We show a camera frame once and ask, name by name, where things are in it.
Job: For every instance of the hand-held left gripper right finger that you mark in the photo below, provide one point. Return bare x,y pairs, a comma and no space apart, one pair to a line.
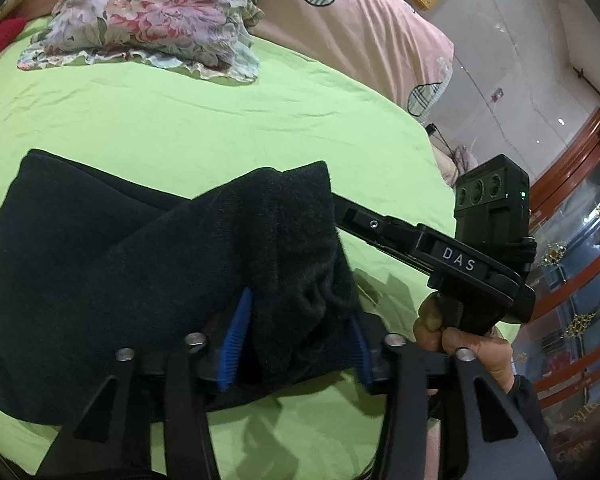
361,347

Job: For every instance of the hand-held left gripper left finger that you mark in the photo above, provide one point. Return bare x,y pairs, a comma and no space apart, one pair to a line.
234,332

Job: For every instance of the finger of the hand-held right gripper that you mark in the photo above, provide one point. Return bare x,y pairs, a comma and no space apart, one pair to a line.
405,259
372,222

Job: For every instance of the black pants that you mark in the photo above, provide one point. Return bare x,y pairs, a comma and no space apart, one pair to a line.
105,280

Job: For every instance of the person's right forearm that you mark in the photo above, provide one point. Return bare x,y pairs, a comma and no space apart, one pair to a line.
535,425

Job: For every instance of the person's right hand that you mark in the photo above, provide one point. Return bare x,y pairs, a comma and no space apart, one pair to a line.
475,355

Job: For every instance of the wooden glass cabinet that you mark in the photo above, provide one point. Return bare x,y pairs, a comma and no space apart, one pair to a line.
575,270

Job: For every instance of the pink striped cloth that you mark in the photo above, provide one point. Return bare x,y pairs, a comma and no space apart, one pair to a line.
457,162

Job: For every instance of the green bed sheet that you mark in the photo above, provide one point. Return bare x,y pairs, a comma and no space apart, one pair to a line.
180,115

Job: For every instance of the floral ruffled pillow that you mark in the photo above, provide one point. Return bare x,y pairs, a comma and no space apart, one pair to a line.
150,10

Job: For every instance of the red blanket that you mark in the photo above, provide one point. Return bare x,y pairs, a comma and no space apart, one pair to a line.
0,40

